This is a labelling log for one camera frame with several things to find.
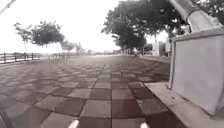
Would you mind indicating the checkered brick paved path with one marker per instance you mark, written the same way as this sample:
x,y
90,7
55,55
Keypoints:
x,y
96,90

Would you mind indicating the building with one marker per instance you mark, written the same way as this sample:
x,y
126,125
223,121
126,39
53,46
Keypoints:
x,y
156,48

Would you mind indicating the tree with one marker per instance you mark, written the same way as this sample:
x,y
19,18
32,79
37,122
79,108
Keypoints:
x,y
46,33
68,45
24,33

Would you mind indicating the row of trees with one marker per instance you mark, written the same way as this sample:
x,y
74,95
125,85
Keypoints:
x,y
140,23

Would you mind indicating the robot's own part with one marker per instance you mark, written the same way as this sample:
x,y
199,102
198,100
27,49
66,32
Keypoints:
x,y
144,125
73,124

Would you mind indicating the grey concrete block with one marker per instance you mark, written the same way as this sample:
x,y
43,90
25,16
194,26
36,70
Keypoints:
x,y
200,70

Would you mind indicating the railing fence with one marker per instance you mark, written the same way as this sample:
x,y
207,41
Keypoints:
x,y
15,56

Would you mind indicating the slanted grey pole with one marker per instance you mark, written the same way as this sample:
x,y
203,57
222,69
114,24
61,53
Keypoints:
x,y
196,15

